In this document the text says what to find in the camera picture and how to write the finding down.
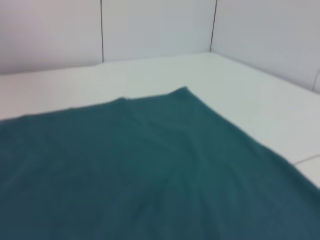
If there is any teal FREE print t-shirt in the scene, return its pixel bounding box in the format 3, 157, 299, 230
0, 86, 320, 240

